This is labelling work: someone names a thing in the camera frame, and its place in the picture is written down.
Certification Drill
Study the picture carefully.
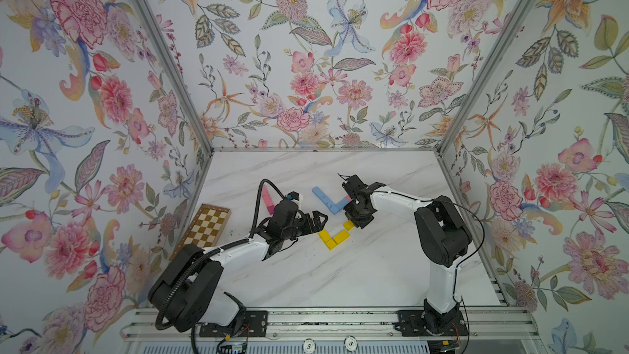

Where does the aluminium frame post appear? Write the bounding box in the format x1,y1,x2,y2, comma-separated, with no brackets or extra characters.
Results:
131,0,214,157
435,0,535,157

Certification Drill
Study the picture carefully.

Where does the yellow angled block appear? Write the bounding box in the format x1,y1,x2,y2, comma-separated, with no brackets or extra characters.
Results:
334,230,350,244

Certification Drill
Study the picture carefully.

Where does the black corrugated cable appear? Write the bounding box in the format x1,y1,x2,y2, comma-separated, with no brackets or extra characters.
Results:
249,178,288,237

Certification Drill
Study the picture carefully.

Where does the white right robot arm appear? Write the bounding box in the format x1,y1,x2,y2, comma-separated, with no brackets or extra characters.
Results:
342,175,472,336

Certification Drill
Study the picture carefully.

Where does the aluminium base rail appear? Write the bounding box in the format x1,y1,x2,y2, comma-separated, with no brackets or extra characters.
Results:
121,306,539,342

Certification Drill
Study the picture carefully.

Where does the wooden chessboard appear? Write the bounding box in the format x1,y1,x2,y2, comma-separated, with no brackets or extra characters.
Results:
170,204,231,260

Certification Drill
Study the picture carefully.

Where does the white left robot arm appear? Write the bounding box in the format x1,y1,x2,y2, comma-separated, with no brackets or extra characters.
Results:
148,199,329,335

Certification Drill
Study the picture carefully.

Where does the yellow rectangular block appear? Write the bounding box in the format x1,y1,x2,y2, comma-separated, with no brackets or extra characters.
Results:
318,229,333,243

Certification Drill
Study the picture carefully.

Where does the small yellow cube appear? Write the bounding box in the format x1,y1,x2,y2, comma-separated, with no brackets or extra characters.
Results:
325,239,337,250

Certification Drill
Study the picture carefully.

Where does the aluminium frame post left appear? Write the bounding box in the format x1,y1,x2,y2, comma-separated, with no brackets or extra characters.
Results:
131,0,214,157

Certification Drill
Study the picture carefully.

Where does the light blue long block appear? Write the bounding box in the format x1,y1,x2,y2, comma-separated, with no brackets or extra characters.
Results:
312,187,334,207

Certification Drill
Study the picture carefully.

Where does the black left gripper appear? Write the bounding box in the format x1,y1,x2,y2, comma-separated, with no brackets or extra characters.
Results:
280,210,329,241

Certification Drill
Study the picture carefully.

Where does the small blue cube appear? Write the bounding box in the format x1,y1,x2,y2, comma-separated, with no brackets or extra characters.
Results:
328,203,340,215

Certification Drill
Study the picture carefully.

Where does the aluminium frame post right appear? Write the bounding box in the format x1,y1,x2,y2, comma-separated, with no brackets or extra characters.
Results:
435,0,535,157

